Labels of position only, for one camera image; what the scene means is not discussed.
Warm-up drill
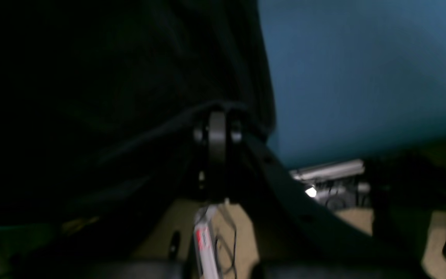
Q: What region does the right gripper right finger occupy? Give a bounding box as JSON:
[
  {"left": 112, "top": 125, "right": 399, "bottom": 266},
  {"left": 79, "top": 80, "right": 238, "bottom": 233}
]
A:
[{"left": 242, "top": 135, "right": 421, "bottom": 279}]

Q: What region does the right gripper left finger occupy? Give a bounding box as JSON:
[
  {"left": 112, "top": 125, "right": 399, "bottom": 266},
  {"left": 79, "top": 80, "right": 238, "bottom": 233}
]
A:
[{"left": 193, "top": 110, "right": 243, "bottom": 203}]

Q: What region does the black T-shirt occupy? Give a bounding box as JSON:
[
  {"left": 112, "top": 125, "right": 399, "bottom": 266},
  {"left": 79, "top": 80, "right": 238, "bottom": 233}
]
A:
[{"left": 0, "top": 0, "right": 276, "bottom": 226}]

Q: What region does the blue table cloth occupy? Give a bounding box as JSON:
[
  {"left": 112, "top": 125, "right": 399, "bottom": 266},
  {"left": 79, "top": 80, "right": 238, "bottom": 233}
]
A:
[{"left": 258, "top": 0, "right": 446, "bottom": 169}]

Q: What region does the aluminium frame rail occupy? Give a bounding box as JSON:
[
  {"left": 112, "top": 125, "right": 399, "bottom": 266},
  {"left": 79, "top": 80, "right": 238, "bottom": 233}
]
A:
[{"left": 290, "top": 159, "right": 372, "bottom": 211}]

